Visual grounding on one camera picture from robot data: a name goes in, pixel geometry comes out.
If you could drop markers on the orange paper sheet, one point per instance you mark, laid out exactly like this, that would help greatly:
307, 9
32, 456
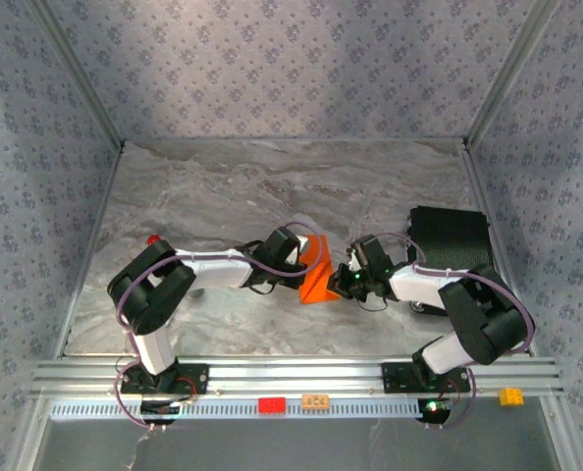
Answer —
318, 275

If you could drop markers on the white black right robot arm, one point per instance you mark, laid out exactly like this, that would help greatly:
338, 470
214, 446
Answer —
414, 287

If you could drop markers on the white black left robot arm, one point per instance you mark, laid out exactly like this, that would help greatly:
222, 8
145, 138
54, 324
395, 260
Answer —
218, 270

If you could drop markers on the black mesh case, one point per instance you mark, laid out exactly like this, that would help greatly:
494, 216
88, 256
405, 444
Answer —
448, 230

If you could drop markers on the small orange wooden tag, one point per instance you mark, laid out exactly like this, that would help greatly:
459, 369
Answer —
315, 401

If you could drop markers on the red toy brick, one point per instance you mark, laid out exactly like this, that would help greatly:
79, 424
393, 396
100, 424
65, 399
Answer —
272, 405

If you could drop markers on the red textured cylinder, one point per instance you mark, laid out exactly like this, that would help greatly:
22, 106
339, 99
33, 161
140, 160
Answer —
153, 240

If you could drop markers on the yellow toy brick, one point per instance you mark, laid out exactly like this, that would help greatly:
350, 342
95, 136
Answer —
511, 397

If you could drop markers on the aluminium mounting rail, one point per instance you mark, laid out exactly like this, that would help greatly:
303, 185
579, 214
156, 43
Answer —
296, 378

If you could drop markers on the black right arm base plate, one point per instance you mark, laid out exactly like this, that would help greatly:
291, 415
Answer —
394, 378

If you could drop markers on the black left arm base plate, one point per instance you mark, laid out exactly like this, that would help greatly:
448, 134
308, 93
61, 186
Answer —
198, 380

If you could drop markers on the aluminium side rail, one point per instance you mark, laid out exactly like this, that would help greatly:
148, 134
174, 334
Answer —
91, 250
479, 186

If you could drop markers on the aluminium corner post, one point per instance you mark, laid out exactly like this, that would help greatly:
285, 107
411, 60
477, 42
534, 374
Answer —
500, 83
88, 84

